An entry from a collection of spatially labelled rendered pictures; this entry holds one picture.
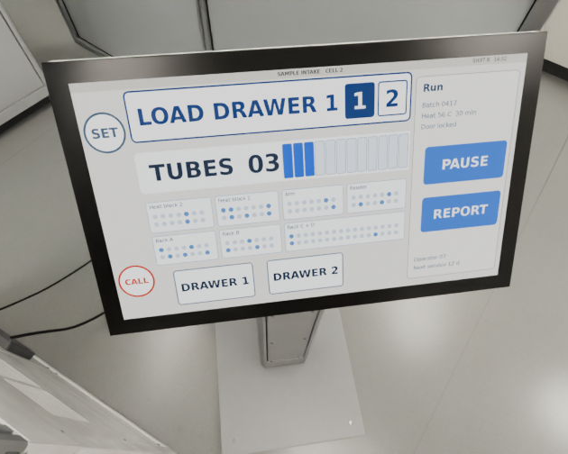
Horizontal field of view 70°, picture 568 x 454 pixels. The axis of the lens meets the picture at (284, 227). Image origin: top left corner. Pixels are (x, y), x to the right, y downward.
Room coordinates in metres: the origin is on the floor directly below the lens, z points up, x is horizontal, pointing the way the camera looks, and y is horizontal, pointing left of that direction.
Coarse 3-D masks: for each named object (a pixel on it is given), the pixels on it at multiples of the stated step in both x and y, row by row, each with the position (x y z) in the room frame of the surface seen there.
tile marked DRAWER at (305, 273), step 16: (304, 256) 0.21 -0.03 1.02; (320, 256) 0.22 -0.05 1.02; (336, 256) 0.22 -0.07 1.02; (272, 272) 0.20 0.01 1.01; (288, 272) 0.20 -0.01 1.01; (304, 272) 0.20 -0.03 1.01; (320, 272) 0.20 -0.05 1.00; (336, 272) 0.20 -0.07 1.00; (272, 288) 0.18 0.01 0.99; (288, 288) 0.18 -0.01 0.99; (304, 288) 0.19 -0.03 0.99; (320, 288) 0.19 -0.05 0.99
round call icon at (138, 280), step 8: (136, 264) 0.19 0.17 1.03; (144, 264) 0.19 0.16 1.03; (152, 264) 0.19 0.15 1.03; (120, 272) 0.18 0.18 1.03; (128, 272) 0.18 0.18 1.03; (136, 272) 0.18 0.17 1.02; (144, 272) 0.18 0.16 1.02; (152, 272) 0.18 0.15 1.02; (120, 280) 0.17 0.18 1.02; (128, 280) 0.17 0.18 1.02; (136, 280) 0.17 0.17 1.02; (144, 280) 0.17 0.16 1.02; (152, 280) 0.17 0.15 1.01; (120, 288) 0.16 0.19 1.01; (128, 288) 0.16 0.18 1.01; (136, 288) 0.16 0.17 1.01; (144, 288) 0.17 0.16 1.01; (152, 288) 0.17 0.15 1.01; (120, 296) 0.16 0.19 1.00; (128, 296) 0.16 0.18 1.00; (136, 296) 0.16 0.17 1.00; (144, 296) 0.16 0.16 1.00
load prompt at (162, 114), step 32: (128, 96) 0.30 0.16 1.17; (160, 96) 0.31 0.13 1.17; (192, 96) 0.31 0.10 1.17; (224, 96) 0.32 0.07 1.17; (256, 96) 0.32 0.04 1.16; (288, 96) 0.33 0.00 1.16; (320, 96) 0.33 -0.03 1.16; (352, 96) 0.34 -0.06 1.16; (384, 96) 0.34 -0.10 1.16; (128, 128) 0.28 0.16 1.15; (160, 128) 0.29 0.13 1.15; (192, 128) 0.29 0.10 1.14; (224, 128) 0.30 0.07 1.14; (256, 128) 0.30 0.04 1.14; (288, 128) 0.31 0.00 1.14; (320, 128) 0.31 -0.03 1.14
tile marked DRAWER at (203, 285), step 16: (176, 272) 0.18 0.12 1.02; (192, 272) 0.19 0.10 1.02; (208, 272) 0.19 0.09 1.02; (224, 272) 0.19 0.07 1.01; (240, 272) 0.19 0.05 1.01; (176, 288) 0.17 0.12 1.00; (192, 288) 0.17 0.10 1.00; (208, 288) 0.17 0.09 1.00; (224, 288) 0.18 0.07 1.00; (240, 288) 0.18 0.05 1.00
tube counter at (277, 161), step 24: (264, 144) 0.29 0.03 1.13; (288, 144) 0.30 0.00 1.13; (312, 144) 0.30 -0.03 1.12; (336, 144) 0.30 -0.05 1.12; (360, 144) 0.31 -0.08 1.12; (384, 144) 0.31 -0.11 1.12; (408, 144) 0.31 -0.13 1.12; (264, 168) 0.28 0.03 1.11; (288, 168) 0.28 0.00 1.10; (312, 168) 0.28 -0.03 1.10; (336, 168) 0.29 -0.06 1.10; (360, 168) 0.29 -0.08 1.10; (384, 168) 0.29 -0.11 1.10
